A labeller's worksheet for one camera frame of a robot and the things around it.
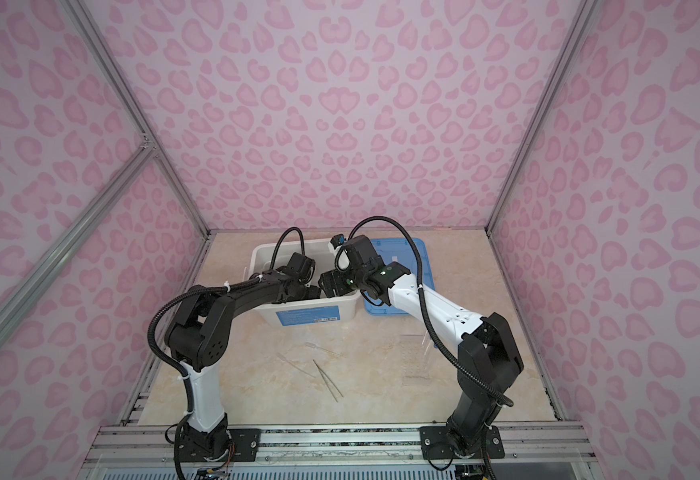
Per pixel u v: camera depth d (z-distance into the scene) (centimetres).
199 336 52
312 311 85
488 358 44
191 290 55
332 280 72
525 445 74
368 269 63
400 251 81
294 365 86
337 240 73
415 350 88
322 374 85
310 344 91
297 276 80
